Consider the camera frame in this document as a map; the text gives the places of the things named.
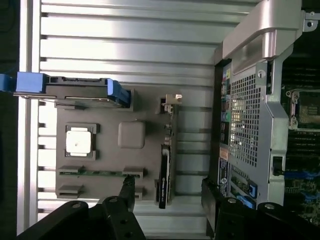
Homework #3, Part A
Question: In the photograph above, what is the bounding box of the green RAM stick on rack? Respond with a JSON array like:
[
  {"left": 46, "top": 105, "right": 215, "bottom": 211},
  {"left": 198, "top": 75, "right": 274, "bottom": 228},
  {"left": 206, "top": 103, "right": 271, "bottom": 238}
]
[{"left": 58, "top": 169, "right": 136, "bottom": 177}]

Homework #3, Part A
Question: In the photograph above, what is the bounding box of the grey plastic parts rack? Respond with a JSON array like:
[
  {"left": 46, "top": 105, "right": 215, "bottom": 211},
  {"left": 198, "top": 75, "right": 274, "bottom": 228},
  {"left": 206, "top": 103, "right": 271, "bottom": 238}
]
[{"left": 56, "top": 87, "right": 181, "bottom": 204}]

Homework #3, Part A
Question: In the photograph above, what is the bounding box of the silver CPU chip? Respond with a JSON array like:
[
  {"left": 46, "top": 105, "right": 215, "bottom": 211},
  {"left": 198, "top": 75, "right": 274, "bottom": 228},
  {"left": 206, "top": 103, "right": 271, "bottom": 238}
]
[{"left": 65, "top": 126, "right": 93, "bottom": 157}]

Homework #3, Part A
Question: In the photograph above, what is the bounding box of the green motherboard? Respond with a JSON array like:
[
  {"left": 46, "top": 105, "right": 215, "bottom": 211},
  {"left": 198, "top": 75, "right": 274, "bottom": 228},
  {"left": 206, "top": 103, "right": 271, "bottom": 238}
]
[{"left": 282, "top": 59, "right": 320, "bottom": 226}]

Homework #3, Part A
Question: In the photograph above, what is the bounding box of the open black PC case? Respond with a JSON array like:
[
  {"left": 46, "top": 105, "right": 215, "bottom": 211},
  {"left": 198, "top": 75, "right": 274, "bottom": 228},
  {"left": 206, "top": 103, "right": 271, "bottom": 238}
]
[{"left": 201, "top": 0, "right": 320, "bottom": 212}]

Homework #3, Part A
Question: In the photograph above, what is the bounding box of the hard disk in blue caddy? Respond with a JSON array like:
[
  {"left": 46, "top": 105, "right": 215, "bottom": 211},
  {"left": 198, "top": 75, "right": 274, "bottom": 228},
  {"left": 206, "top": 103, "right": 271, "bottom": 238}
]
[{"left": 0, "top": 71, "right": 132, "bottom": 110}]

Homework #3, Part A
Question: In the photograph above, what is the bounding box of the CPU socket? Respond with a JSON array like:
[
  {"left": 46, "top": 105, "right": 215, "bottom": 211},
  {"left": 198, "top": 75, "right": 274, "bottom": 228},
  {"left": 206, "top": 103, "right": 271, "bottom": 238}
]
[{"left": 284, "top": 88, "right": 320, "bottom": 130}]

